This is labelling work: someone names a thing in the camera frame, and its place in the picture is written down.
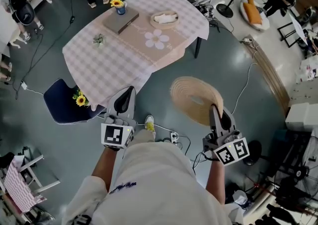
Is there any white round seat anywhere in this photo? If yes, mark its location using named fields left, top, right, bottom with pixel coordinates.
left=239, top=0, right=270, bottom=32

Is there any black floor fan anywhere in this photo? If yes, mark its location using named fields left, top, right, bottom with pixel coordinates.
left=272, top=135, right=318, bottom=211

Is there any small green succulent plant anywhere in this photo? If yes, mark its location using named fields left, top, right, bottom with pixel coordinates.
left=92, top=33, right=107, bottom=49

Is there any black floor cable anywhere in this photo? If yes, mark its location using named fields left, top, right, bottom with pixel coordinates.
left=14, top=0, right=77, bottom=100

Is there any person's white clothing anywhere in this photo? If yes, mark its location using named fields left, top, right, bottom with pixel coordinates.
left=61, top=129, right=236, bottom=225

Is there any person's yellow white shoe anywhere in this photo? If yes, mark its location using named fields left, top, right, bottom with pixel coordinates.
left=144, top=114, right=157, bottom=133

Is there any pink checked tablecloth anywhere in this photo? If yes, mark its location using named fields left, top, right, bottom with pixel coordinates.
left=62, top=0, right=210, bottom=118

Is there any beige table runner with flower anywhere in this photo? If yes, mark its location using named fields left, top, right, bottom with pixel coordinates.
left=102, top=7, right=198, bottom=68

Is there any orange cushion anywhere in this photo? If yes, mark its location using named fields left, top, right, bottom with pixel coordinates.
left=242, top=0, right=263, bottom=25

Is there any flat grey case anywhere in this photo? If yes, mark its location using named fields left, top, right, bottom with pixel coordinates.
left=102, top=7, right=140, bottom=35

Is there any white cable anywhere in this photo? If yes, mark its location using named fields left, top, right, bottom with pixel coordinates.
left=231, top=63, right=259, bottom=117

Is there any blue mug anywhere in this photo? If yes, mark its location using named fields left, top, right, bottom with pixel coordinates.
left=115, top=1, right=128, bottom=16

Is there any navy blue chair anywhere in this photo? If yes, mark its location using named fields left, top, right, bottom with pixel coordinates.
left=43, top=77, right=106, bottom=126

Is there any black table leg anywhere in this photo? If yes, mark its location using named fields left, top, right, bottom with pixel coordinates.
left=194, top=36, right=203, bottom=59

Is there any white rack with pink cloth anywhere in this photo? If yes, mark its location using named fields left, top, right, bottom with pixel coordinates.
left=0, top=153, right=61, bottom=221

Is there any round woven box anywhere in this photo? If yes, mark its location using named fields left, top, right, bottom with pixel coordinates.
left=150, top=10, right=180, bottom=30

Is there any wooden floor cable ramp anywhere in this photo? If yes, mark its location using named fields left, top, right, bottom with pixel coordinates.
left=244, top=35, right=291, bottom=116

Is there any person's left forearm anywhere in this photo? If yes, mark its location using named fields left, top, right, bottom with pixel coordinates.
left=91, top=147, right=120, bottom=191

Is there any round woven box lid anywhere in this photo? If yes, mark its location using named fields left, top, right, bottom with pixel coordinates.
left=169, top=76, right=225, bottom=127

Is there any white cloth in woven box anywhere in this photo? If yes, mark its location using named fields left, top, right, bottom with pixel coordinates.
left=153, top=12, right=178, bottom=24

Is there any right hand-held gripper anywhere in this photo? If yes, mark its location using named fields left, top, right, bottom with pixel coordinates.
left=202, top=104, right=250, bottom=166

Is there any bunch of sunflowers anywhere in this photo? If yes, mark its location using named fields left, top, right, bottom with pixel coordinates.
left=72, top=88, right=91, bottom=108

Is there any person's right forearm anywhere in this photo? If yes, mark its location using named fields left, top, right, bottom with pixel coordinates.
left=204, top=158, right=227, bottom=205

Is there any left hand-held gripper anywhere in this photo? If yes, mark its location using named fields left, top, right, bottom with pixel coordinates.
left=100, top=86, right=138, bottom=151

